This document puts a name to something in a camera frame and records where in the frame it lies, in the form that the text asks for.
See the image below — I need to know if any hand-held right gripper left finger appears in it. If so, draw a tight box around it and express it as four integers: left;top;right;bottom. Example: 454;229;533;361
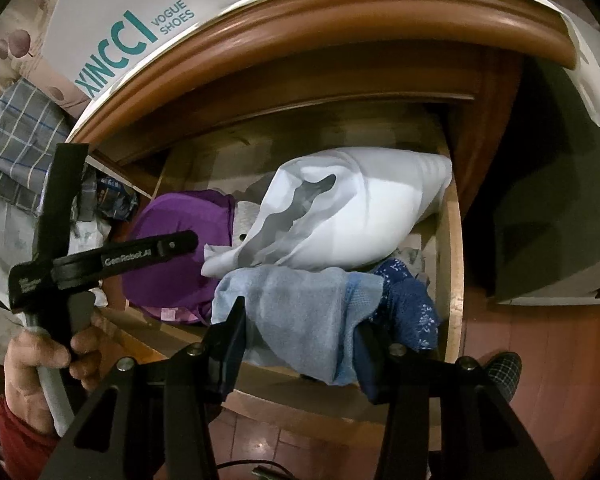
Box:
40;296;248;480

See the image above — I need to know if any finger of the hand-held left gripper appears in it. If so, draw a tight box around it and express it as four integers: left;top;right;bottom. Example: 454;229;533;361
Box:
50;231;199;287

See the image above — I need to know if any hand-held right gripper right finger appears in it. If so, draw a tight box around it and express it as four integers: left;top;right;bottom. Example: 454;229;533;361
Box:
352;322;556;480

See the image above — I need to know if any purple underwear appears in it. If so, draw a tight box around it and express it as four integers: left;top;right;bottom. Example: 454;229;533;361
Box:
122;190;238;326

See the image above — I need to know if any wooden drawer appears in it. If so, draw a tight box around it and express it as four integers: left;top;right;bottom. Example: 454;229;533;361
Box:
87;105;466;431

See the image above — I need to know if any light blue underwear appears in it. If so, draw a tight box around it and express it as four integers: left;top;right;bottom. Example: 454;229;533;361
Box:
211;265;386;386

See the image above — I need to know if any dark blue floral underwear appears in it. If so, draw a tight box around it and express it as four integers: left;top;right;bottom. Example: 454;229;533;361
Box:
367;259;441;353

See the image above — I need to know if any person's left forearm red sleeve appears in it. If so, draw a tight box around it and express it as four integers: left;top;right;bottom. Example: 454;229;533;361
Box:
0;394;63;480

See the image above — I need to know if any person's left hand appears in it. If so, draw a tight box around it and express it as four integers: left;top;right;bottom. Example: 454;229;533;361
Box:
4;310;103;437

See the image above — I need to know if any white sheer net cloth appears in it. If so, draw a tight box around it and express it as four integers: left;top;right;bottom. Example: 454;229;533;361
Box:
0;170;111;311

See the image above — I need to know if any blue packet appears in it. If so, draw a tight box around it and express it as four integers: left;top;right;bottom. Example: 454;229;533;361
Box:
95;172;141;221

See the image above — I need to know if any grey plaid blanket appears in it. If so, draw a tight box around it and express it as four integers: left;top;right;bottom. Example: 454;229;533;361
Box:
0;80;98;211

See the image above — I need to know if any white floral cloth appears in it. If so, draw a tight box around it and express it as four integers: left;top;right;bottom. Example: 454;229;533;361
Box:
392;245;433;288

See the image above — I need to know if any grey cloth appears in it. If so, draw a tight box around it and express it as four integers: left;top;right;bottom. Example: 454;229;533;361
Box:
232;201;266;248

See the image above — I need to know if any dark plaid slipper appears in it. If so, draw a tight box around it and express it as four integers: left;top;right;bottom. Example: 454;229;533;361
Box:
480;351;523;403

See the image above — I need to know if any wooden nightstand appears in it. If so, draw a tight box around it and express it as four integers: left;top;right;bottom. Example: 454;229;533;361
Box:
67;0;581;311

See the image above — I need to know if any white patterned cover cloth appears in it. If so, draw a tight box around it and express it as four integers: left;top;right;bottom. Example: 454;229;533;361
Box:
67;0;600;143

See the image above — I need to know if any black cable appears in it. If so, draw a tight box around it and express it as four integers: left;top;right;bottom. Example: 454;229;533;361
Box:
214;459;301;480

